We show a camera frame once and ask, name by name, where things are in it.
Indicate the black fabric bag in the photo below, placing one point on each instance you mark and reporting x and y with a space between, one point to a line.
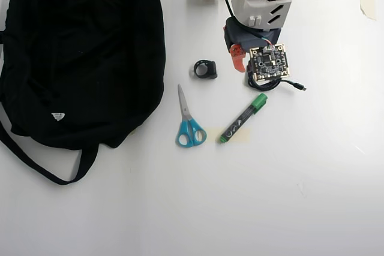
84 58

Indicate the dark navy gripper body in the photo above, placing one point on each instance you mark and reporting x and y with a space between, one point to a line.
237 40

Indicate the green black marker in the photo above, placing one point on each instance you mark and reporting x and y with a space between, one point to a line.
243 118

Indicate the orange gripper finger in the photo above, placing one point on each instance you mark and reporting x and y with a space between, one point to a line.
239 58

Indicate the white grey teal robot arm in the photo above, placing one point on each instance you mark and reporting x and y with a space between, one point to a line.
255 7

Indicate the beige masking tape strip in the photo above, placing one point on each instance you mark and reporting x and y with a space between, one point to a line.
243 136
368 1

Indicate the bare camera circuit board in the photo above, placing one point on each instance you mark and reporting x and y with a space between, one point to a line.
270 62

